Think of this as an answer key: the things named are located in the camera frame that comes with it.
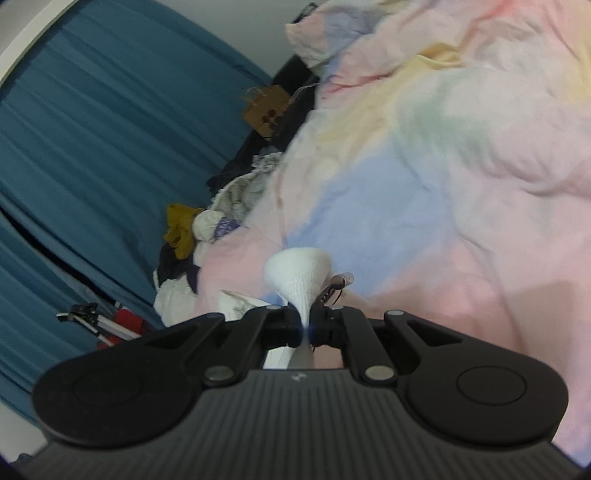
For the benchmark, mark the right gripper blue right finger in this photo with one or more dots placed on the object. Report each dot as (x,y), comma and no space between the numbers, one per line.
(323,326)

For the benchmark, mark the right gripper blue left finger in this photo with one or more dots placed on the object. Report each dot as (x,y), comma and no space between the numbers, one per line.
(286,327)

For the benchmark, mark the white knit jacket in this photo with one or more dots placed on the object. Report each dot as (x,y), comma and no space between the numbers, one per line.
(301,276)

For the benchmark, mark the pile of white clothes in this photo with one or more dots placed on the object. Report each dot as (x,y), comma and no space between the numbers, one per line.
(176,281)

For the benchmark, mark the mustard yellow garment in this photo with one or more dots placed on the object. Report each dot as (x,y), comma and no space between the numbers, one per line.
(179,234)

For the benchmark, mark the red cloth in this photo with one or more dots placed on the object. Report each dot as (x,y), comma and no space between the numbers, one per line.
(129,322)

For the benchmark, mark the silver tripod stand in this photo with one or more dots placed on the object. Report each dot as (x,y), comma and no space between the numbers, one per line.
(85,316)

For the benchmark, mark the pastel tie-dye bed sheet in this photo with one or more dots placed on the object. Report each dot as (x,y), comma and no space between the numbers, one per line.
(446,165)

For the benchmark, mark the brown paper bag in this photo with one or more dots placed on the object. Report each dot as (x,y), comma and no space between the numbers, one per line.
(264,108)

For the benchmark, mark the blue curtain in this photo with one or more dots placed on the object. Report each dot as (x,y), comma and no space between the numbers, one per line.
(120,109)

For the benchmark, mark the pastel pillow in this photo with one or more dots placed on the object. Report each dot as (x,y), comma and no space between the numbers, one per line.
(331,27)

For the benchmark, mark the black bed frame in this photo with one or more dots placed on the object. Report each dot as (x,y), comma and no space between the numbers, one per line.
(280,121)

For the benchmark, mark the white curtain rail box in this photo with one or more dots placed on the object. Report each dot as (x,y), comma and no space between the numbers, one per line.
(23,22)

